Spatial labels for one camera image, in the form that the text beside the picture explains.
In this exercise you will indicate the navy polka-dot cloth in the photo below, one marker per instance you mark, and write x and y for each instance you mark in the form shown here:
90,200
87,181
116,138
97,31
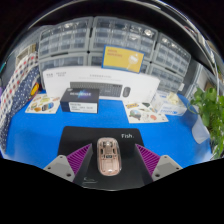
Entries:
15,110

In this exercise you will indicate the wide sticker sheet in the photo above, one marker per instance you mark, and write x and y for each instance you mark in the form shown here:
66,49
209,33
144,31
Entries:
145,113

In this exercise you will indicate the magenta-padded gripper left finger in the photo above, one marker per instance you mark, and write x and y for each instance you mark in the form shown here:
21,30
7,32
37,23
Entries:
58,166

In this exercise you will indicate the white keyboard box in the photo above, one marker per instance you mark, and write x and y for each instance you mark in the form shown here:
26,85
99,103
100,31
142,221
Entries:
100,75

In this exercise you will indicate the small black box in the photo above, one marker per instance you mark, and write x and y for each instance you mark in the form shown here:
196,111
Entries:
79,100

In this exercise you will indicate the white and blue tissue pack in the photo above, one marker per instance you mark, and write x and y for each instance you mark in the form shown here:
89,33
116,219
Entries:
170,105

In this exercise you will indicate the red and blue patterned cloth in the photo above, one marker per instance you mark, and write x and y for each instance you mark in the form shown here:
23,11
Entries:
16,86

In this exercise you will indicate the small yellow object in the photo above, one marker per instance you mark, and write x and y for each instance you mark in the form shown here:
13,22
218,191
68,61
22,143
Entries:
34,89

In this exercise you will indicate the black mouse pad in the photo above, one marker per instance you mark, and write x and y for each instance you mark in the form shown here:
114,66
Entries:
83,136

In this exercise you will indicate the pink translucent computer mouse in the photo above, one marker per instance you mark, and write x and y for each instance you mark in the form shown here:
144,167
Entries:
109,158

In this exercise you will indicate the yellow box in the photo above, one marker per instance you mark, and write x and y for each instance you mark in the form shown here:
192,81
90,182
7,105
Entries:
121,58

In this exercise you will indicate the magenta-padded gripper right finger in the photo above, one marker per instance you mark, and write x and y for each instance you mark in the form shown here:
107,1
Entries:
166,165

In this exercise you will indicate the white basket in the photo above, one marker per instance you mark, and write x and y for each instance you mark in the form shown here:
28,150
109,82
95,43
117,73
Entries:
24,55

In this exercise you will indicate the green plant in white pot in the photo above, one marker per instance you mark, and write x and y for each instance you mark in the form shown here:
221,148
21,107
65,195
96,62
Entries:
211,116

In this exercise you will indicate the small sticker sheet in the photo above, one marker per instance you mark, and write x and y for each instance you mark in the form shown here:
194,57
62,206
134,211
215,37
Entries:
41,104

